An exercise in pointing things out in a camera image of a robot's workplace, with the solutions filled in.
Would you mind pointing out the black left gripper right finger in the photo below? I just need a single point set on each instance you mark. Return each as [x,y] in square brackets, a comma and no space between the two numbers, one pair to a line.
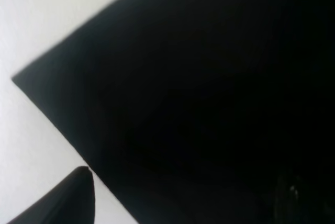
[292,200]

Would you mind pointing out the black printed t-shirt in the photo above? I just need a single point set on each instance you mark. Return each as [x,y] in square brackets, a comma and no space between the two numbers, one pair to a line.
[189,110]

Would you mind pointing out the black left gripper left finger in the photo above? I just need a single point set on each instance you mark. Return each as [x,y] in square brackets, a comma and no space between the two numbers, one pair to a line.
[71,201]

